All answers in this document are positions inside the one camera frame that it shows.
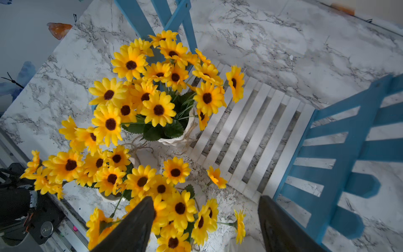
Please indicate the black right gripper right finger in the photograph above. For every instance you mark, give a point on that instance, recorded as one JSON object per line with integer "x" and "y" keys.
{"x": 280, "y": 233}

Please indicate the blue white wooden shelf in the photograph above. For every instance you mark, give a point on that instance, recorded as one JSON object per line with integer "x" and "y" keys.
{"x": 318, "y": 137}

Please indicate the sunflower pot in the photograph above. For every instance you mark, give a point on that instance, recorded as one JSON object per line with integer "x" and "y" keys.
{"x": 178, "y": 223}
{"x": 78, "y": 170}
{"x": 158, "y": 83}

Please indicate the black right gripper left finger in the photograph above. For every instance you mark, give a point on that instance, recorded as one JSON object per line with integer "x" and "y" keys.
{"x": 133, "y": 233}

